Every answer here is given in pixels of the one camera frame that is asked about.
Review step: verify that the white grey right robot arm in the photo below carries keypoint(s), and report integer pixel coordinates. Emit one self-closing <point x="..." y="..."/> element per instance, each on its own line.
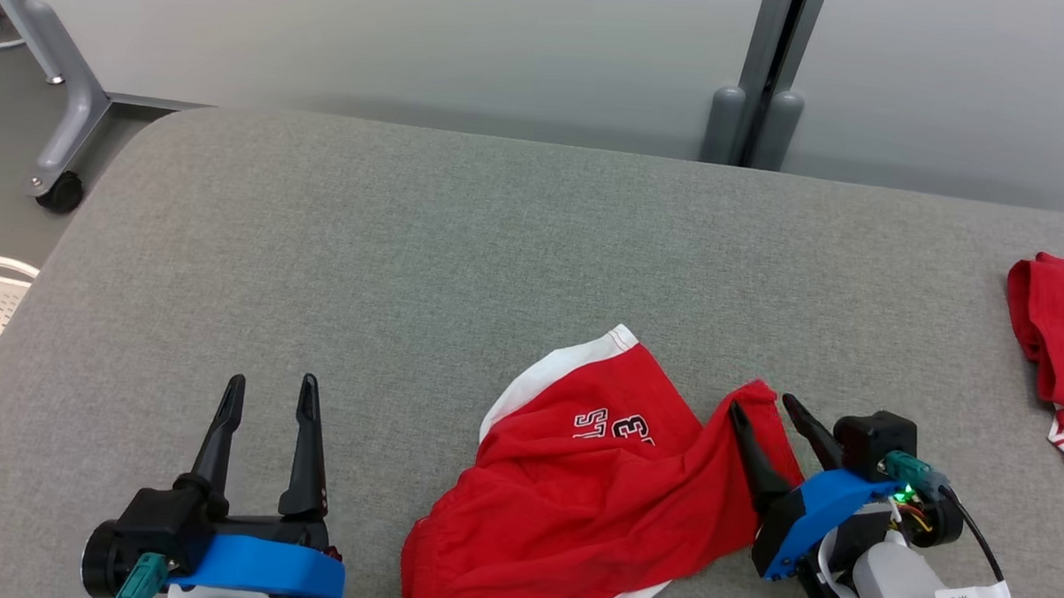
<point x="894" y="586"/>

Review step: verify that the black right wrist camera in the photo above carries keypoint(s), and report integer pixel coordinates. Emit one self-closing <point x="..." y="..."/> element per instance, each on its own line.
<point x="872" y="439"/>

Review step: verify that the grey partition post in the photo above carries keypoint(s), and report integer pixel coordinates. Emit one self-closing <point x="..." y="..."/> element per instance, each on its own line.
<point x="757" y="77"/>

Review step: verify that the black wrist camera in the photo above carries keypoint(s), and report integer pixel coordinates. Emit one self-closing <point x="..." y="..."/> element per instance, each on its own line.
<point x="872" y="439"/>
<point x="161" y="516"/>

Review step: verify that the red white shorts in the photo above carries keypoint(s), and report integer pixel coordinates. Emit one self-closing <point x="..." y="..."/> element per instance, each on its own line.
<point x="578" y="513"/>

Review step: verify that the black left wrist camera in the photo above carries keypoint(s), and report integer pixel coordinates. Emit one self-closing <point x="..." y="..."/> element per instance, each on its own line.
<point x="161" y="516"/>

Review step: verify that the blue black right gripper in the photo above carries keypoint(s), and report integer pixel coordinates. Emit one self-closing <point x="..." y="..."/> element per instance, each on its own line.
<point x="817" y="512"/>

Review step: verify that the red white Bulls jersey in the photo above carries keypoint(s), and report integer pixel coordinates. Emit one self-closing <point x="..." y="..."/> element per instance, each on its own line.
<point x="1062" y="335"/>

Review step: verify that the grey fabric sofa cushion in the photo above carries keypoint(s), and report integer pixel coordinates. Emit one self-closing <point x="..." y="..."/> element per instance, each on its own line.
<point x="410" y="242"/>

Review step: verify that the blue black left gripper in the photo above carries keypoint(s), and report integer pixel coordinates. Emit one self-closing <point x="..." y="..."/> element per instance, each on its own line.
<point x="257" y="568"/>

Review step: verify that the grey wheeled metal stand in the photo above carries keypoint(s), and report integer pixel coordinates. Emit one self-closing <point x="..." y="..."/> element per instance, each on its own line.
<point x="74" y="106"/>

